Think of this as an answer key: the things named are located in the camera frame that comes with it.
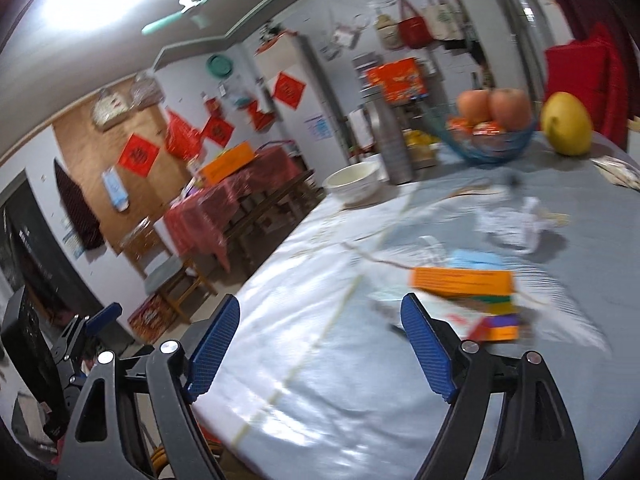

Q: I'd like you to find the red covered side table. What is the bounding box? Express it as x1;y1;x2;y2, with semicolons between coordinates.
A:
163;146;303;272

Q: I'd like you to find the red fu paper on door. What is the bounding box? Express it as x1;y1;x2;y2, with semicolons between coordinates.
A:
117;133;160;178

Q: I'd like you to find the blue glass fruit bowl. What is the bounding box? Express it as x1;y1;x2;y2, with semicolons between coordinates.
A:
419;102;537;166

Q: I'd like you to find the red gift box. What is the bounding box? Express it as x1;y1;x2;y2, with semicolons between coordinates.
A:
366;58;428;105

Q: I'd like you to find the white refrigerator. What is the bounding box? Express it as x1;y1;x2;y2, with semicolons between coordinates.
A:
255;32;349;183

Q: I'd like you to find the red fu paper on fridge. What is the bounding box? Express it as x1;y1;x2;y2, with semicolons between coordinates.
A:
272;72;306;110

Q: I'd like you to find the orange long box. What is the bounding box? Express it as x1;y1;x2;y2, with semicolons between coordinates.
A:
200;142;255;185

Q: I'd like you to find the steel thermos bottle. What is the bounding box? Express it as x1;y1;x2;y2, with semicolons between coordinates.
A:
363;87;414;185

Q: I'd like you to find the ceiling fan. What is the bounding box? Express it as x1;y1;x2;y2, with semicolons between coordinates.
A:
141;0;210;36

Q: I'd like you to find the red carton on floor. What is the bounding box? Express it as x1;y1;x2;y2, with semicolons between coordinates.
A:
128;294;177;344

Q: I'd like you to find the yellow bag behind thermos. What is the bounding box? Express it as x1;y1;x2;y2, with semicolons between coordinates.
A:
404;129;435;162

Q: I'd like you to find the orange medicine box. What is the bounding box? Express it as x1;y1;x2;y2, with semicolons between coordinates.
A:
409;266;514;297

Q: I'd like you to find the wooden bench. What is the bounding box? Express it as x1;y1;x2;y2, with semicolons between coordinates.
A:
224;169;323;276

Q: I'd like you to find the green plate on wall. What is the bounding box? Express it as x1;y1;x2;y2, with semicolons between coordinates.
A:
205;53;234;80

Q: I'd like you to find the red cushion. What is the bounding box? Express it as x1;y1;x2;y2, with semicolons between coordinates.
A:
544;23;630;150

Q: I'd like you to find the white green tote bag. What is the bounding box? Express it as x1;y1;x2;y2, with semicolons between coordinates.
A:
422;0;464;41

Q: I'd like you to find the white snack packet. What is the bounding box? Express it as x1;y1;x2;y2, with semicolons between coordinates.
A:
591;155;640;191

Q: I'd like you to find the white tissue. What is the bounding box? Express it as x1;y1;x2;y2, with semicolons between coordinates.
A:
475;197;570;255

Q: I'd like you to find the white ceramic bowl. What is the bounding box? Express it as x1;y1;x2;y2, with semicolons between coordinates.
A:
323;162;381;206

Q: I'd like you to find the grey white tablecloth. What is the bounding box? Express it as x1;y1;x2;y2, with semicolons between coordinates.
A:
194;139;639;479

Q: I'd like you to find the red plastic bag on wall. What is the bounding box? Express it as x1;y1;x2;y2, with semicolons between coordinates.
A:
165;108;203;162

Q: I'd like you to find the red tote bag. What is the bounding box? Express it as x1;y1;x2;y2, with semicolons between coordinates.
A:
398;0;435;50

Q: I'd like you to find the yellow pomelo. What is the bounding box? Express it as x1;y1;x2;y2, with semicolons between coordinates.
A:
540;92;592;157

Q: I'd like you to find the blue face mask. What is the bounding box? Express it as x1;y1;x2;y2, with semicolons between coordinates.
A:
447;249;506;271

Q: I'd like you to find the wooden chair grey seat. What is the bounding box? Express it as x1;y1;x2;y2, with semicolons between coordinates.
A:
119;217;218;324

